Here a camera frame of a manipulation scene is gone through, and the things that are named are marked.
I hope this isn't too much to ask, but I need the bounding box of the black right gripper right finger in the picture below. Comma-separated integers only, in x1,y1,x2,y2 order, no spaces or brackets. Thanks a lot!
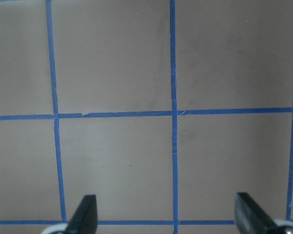
234,192,281,234

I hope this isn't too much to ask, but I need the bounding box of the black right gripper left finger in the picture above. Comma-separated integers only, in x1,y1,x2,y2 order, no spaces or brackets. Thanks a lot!
65,195,98,234

